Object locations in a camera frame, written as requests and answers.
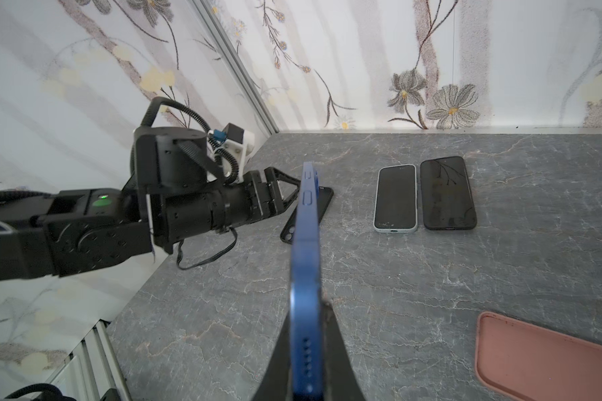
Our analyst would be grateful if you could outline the pink phone case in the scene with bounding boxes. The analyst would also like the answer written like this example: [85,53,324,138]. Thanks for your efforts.
[475,312,602,400]

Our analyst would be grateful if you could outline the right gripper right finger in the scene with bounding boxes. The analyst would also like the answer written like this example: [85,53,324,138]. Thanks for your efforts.
[322,301,366,401]

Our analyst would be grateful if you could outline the black phone case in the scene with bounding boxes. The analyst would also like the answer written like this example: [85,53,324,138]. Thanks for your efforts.
[279,186,334,245]

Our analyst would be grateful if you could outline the black phone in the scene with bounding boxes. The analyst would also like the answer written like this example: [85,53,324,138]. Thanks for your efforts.
[375,165,416,231]
[420,155,478,231]
[289,162,324,400]

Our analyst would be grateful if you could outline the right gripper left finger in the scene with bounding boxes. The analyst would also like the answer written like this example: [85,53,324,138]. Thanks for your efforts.
[252,314,293,401]

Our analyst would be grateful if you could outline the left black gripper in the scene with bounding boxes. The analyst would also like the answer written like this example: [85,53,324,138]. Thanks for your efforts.
[162,167,300,246]

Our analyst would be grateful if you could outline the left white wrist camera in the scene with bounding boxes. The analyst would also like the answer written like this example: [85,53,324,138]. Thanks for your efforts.
[207,124,256,184]

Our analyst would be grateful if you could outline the light blue phone case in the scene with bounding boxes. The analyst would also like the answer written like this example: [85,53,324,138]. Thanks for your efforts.
[372,163,420,235]

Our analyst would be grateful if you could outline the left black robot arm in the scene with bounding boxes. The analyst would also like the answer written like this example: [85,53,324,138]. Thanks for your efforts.
[0,97,300,282]

